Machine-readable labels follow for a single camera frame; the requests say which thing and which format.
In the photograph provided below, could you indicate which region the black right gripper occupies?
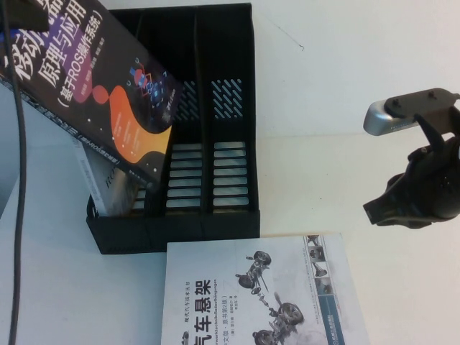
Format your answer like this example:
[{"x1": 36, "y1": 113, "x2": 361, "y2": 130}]
[{"x1": 362, "y1": 136, "x2": 460, "y2": 231}]

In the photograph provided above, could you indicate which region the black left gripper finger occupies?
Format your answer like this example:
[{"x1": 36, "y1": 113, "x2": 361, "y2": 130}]
[{"x1": 0, "y1": 0, "x2": 50, "y2": 37}]

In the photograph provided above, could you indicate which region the dark colourful robot book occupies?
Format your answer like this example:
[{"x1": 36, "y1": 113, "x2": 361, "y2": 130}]
[{"x1": 0, "y1": 0, "x2": 185, "y2": 191}]

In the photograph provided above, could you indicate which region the black three-slot book stand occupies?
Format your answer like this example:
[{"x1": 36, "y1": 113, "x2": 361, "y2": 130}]
[{"x1": 86, "y1": 2, "x2": 262, "y2": 255}]

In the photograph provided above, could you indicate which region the white car suspension book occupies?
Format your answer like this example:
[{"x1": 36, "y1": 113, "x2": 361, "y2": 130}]
[{"x1": 160, "y1": 232, "x2": 371, "y2": 345}]

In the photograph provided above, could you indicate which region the white orange ROS book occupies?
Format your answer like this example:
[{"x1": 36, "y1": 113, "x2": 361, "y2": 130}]
[{"x1": 68, "y1": 138, "x2": 144, "y2": 219}]

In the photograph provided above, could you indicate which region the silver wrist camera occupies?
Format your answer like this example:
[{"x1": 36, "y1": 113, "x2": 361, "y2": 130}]
[{"x1": 362, "y1": 99, "x2": 423, "y2": 137}]

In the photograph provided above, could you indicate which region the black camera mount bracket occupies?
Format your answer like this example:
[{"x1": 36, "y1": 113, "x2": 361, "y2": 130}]
[{"x1": 383, "y1": 87, "x2": 460, "y2": 152}]

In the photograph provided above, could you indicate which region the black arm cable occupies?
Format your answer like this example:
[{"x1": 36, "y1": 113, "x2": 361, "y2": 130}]
[{"x1": 2, "y1": 21, "x2": 28, "y2": 345}]

